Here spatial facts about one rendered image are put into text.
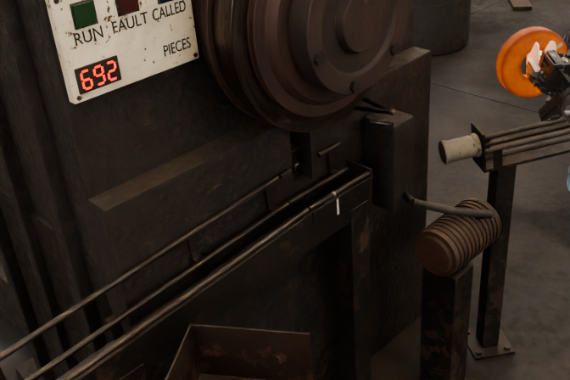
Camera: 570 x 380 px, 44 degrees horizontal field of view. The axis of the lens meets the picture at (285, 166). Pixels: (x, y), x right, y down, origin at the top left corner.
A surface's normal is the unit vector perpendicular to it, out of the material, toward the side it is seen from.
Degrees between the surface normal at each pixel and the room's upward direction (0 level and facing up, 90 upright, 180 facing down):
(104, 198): 0
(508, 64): 89
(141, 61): 90
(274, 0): 69
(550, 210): 1
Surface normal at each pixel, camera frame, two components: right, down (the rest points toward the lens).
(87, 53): 0.70, 0.31
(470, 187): -0.07, -0.87
